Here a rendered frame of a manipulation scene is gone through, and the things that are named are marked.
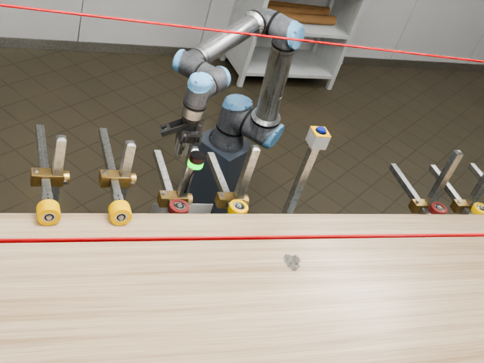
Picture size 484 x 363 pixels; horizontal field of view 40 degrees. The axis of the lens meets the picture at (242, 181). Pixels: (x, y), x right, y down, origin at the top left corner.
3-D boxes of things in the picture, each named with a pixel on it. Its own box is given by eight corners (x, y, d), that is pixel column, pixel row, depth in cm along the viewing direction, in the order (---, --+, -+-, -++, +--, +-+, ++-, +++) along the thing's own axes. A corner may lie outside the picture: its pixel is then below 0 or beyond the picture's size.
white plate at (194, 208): (148, 220, 275) (153, 202, 269) (207, 220, 285) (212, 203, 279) (149, 221, 274) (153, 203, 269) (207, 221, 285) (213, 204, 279)
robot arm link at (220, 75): (212, 57, 258) (194, 67, 248) (236, 71, 255) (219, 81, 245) (206, 78, 263) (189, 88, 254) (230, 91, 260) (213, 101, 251)
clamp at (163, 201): (156, 199, 268) (158, 189, 265) (188, 199, 273) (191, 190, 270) (159, 208, 264) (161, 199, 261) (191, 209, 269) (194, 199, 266)
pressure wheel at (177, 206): (162, 219, 263) (168, 197, 257) (181, 219, 267) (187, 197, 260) (166, 232, 258) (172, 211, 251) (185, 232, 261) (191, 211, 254)
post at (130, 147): (106, 232, 271) (125, 138, 243) (115, 232, 272) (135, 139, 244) (108, 238, 269) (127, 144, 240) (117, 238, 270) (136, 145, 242)
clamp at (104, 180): (98, 178, 253) (99, 168, 250) (132, 178, 258) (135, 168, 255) (99, 189, 249) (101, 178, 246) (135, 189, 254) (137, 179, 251)
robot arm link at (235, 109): (226, 114, 356) (234, 87, 346) (252, 130, 352) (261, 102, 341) (211, 124, 345) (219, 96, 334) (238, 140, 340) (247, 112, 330)
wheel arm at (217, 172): (205, 158, 299) (207, 151, 297) (212, 158, 301) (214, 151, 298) (230, 225, 268) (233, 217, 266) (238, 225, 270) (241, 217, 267)
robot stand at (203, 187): (171, 219, 385) (194, 136, 350) (198, 202, 403) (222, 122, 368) (202, 243, 376) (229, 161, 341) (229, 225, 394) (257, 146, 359)
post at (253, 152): (220, 230, 290) (250, 143, 262) (228, 230, 291) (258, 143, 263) (222, 235, 288) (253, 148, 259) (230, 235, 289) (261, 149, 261)
